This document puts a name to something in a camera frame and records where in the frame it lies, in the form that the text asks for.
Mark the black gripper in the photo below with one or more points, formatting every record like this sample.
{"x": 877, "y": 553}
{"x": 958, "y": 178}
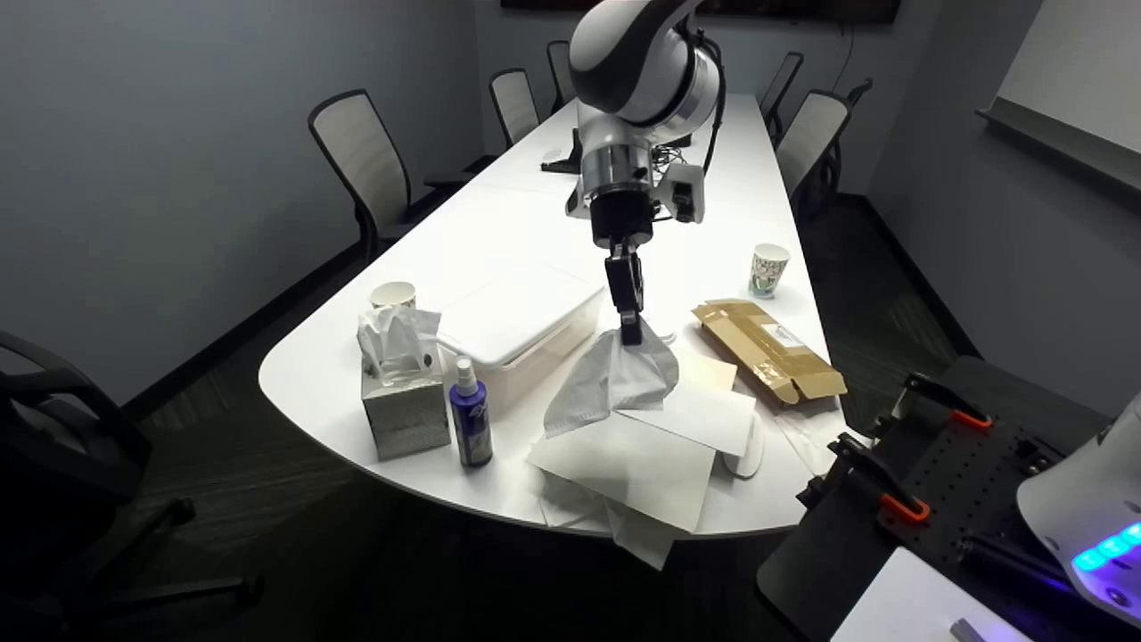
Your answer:
{"x": 623, "y": 227}

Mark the white tissue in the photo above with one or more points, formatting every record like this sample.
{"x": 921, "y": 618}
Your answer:
{"x": 395, "y": 339}
{"x": 607, "y": 379}

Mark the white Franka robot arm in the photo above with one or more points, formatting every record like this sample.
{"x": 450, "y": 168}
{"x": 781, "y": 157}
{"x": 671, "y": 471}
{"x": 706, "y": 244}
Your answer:
{"x": 643, "y": 59}

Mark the white lidded plastic container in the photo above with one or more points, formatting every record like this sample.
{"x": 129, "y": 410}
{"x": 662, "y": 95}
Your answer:
{"x": 521, "y": 339}

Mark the white tissue in box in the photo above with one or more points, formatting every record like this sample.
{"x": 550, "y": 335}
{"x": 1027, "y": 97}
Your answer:
{"x": 395, "y": 339}

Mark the gray tissue box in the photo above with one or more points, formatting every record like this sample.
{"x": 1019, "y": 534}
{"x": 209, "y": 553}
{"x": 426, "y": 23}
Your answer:
{"x": 407, "y": 416}

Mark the cream paper sheet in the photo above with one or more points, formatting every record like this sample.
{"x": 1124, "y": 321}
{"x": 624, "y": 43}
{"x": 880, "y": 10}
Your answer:
{"x": 715, "y": 372}

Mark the white paper cup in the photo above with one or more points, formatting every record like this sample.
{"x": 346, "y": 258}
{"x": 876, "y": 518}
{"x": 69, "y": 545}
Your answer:
{"x": 771, "y": 273}

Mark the flattened brown cardboard box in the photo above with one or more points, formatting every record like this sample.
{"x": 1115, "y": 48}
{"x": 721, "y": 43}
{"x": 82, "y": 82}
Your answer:
{"x": 771, "y": 352}

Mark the large white paper sheet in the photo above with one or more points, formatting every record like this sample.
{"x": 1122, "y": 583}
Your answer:
{"x": 630, "y": 477}

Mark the blue spray bottle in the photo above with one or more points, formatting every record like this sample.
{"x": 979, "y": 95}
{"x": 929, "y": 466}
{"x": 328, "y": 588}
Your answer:
{"x": 472, "y": 416}

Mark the white rounded object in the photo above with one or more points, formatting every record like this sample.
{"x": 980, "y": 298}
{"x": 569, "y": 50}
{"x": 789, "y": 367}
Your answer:
{"x": 748, "y": 459}

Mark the gray mesh conference chair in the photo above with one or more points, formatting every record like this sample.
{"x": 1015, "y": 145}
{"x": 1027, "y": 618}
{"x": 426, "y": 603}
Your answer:
{"x": 361, "y": 147}
{"x": 557, "y": 64}
{"x": 785, "y": 82}
{"x": 809, "y": 137}
{"x": 514, "y": 106}

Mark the white mug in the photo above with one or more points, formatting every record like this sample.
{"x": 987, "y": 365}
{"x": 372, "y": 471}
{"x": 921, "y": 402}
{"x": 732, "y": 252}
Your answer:
{"x": 394, "y": 294}

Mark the white paper overhanging table edge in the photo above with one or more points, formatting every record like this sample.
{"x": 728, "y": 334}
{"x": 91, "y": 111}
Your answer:
{"x": 645, "y": 552}

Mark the black orange spring clamp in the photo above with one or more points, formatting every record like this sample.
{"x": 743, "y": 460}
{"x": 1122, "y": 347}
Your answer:
{"x": 876, "y": 470}
{"x": 921, "y": 394}

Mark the black perforated board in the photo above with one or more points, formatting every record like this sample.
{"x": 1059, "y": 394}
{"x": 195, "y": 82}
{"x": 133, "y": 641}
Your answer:
{"x": 986, "y": 477}

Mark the white flat panel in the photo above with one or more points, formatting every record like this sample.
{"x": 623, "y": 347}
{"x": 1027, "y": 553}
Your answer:
{"x": 903, "y": 599}

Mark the white device with blue light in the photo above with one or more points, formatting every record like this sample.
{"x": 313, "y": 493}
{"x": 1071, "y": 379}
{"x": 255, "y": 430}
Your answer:
{"x": 1091, "y": 501}

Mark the black office chair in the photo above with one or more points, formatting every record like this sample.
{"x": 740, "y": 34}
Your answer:
{"x": 59, "y": 451}

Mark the gray wrist camera box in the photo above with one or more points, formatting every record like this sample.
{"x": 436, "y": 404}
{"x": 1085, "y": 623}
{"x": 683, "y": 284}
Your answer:
{"x": 685, "y": 199}

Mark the black wall screen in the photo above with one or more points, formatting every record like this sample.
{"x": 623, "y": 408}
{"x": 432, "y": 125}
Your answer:
{"x": 807, "y": 10}

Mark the wall whiteboard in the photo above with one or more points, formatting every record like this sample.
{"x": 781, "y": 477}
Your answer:
{"x": 1081, "y": 71}

